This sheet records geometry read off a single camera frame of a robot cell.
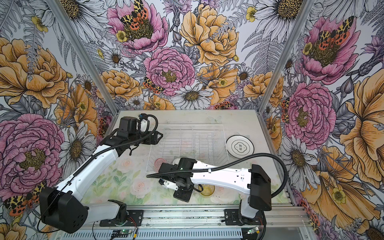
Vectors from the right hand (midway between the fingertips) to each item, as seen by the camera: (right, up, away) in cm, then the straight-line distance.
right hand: (189, 198), depth 68 cm
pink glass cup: (-17, +12, +12) cm, 24 cm away
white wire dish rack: (+10, +20, +32) cm, 39 cm away
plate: (+31, +19, +31) cm, 47 cm away
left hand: (-19, +25, +13) cm, 34 cm away
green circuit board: (-32, -17, +3) cm, 37 cm away
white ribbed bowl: (-8, +12, +19) cm, 24 cm away
